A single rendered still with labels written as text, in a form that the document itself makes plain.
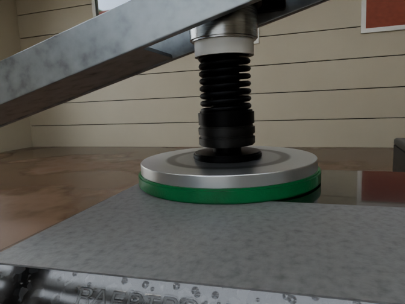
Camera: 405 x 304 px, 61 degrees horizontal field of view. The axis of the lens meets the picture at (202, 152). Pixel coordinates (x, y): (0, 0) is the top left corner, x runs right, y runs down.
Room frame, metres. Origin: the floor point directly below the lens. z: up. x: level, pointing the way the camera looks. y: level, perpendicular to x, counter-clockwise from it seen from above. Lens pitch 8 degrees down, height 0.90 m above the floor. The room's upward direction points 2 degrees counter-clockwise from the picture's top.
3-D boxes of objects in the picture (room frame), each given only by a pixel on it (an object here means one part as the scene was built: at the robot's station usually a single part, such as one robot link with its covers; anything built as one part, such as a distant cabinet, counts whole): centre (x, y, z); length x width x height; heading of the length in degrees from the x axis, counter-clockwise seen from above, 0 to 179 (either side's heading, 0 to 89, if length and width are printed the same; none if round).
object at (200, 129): (0.42, -0.03, 0.86); 0.07 x 0.07 x 0.01
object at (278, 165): (0.42, -0.03, 0.82); 0.21 x 0.21 x 0.01
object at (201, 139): (0.42, -0.03, 0.85); 0.07 x 0.07 x 0.01
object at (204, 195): (0.42, -0.03, 0.82); 0.22 x 0.22 x 0.04
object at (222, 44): (0.42, -0.03, 0.97); 0.07 x 0.07 x 0.04
